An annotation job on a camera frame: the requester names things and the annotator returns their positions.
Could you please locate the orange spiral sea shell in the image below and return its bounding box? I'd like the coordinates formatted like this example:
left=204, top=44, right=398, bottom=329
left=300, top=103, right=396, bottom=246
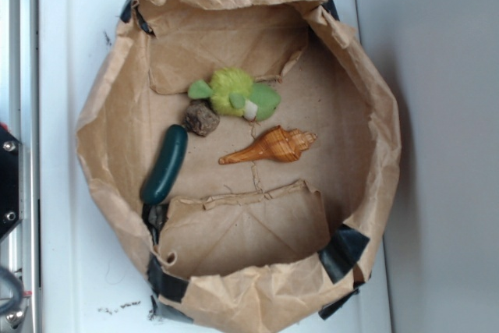
left=218, top=126, right=317, bottom=165

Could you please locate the brown paper bag bin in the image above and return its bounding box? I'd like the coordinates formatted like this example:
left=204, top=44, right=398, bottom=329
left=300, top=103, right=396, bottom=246
left=76, top=0, right=402, bottom=332

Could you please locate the brown rough rock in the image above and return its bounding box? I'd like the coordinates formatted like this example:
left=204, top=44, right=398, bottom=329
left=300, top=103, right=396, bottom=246
left=183, top=100, right=220, bottom=137

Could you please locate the green plush fish toy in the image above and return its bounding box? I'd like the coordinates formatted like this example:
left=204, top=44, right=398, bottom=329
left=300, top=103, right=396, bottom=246
left=187, top=68, right=281, bottom=122

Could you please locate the dark green toy cucumber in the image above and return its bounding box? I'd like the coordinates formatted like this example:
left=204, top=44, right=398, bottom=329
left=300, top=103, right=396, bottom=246
left=140, top=125, right=188, bottom=205

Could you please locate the white plastic tray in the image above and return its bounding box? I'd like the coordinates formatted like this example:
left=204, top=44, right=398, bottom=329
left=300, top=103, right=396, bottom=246
left=37, top=0, right=393, bottom=333

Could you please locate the black metal bracket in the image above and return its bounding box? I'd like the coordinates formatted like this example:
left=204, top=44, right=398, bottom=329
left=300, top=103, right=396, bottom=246
left=0, top=122, right=22, bottom=241

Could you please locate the aluminium frame rail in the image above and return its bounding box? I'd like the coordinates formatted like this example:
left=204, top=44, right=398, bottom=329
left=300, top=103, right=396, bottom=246
left=1, top=0, right=42, bottom=332

